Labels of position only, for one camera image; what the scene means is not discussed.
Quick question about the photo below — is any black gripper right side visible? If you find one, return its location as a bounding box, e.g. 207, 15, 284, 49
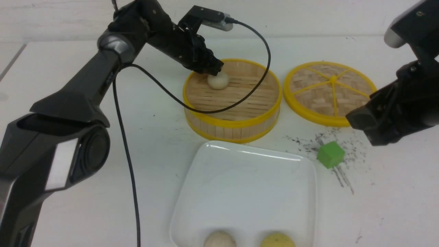
345, 59, 439, 146

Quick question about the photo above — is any yellow steamed bun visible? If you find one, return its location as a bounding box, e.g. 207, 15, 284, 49
259, 232, 296, 247

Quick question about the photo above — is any white steamed bun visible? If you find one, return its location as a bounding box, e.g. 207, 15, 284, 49
203, 231, 237, 247
207, 72, 229, 90

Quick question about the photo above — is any yellow rimmed bamboo steamer lid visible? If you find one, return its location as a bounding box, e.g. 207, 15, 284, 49
283, 61, 377, 128

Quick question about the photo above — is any wrist camera right side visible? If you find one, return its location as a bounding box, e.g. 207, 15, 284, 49
384, 0, 439, 65

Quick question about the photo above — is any white square plate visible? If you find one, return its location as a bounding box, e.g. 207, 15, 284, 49
169, 141, 317, 247

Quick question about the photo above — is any white steamed bun front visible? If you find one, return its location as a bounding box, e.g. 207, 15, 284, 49
203, 231, 237, 247

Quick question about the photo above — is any green cube block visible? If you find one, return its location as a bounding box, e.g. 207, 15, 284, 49
317, 142, 346, 169

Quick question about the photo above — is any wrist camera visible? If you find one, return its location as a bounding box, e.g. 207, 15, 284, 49
178, 5, 233, 33
384, 0, 439, 65

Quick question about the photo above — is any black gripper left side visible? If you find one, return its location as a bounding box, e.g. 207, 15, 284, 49
147, 21, 224, 76

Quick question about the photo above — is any black robot arm left side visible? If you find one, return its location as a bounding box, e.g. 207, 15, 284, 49
0, 0, 225, 247

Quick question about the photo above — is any wrist camera left side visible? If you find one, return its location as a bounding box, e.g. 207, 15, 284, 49
178, 5, 233, 33

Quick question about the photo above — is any yellow rimmed bamboo steamer basket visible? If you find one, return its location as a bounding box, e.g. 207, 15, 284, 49
182, 58, 282, 143

